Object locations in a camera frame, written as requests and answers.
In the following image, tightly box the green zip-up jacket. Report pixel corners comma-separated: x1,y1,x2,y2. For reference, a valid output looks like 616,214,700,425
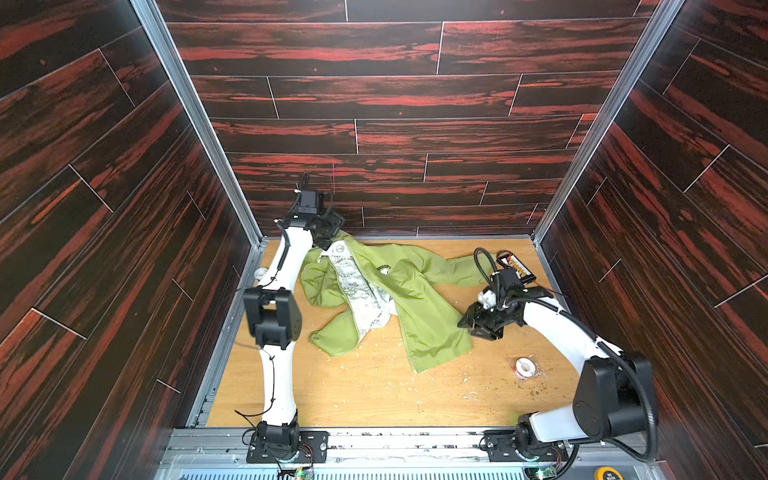
300,233,492,373

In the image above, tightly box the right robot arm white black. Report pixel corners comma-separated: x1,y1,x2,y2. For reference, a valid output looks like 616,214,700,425
458,287,658,462

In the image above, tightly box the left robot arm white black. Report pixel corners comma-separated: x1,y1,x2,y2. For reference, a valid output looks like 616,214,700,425
243,207,344,459

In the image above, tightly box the black battery pack with label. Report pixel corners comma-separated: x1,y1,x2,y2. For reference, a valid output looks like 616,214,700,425
496,250,536,285

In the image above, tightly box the yellow round tape measure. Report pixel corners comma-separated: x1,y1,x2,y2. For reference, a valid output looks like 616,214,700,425
594,466,624,480

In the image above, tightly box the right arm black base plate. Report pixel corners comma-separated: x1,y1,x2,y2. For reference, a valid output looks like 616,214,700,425
479,429,569,463

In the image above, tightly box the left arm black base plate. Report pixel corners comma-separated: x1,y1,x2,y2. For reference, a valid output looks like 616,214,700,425
246,429,330,464

